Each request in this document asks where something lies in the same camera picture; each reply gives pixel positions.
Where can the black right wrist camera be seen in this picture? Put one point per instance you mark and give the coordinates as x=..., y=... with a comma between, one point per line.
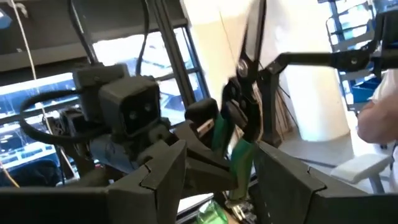
x=130, y=105

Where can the person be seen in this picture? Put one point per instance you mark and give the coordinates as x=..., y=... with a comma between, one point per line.
x=379, y=118

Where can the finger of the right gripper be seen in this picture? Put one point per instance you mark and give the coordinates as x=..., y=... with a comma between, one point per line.
x=202, y=152
x=208, y=177

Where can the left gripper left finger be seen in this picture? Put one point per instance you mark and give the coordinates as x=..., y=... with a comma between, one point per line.
x=93, y=207

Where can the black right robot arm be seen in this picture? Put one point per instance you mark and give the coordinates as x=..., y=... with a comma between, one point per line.
x=77, y=161

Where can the black jointed stand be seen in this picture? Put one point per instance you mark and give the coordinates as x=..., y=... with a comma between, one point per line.
x=311, y=59

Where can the black aluminium table frame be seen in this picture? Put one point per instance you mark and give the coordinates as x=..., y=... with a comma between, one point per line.
x=175, y=46

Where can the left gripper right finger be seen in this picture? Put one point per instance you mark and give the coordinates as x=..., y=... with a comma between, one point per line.
x=311, y=208

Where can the blue shelf rack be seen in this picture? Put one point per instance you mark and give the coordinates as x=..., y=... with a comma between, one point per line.
x=348, y=37

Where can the white chair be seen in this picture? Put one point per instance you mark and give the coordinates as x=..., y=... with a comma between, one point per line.
x=357, y=168

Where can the green plastic spray bottle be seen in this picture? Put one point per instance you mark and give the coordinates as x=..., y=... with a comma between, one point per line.
x=211, y=214

